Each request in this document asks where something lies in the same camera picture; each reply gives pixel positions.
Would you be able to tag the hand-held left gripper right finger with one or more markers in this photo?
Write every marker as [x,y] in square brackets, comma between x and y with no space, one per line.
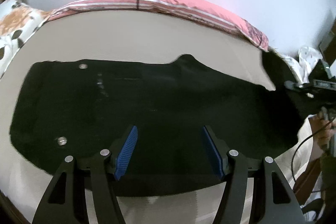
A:
[214,153]

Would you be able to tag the white patterned cloth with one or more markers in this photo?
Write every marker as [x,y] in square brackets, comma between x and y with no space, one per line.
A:
[309,61]

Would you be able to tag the person's right hand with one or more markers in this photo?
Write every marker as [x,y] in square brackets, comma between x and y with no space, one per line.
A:
[325,132]

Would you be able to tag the black pants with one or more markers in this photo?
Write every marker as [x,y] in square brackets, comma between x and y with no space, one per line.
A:
[157,119]

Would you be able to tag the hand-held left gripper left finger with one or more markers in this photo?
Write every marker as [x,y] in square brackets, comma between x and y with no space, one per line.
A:
[126,151]

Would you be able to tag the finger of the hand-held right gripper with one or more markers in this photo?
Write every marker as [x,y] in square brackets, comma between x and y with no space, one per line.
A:
[298,85]

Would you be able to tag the white floral pillow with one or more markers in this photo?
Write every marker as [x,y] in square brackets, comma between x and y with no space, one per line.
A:
[15,27]

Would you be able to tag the beige bed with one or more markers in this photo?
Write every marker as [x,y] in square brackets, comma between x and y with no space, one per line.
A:
[144,35]

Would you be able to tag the pink striped pillow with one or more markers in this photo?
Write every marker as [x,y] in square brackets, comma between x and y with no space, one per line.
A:
[183,7]

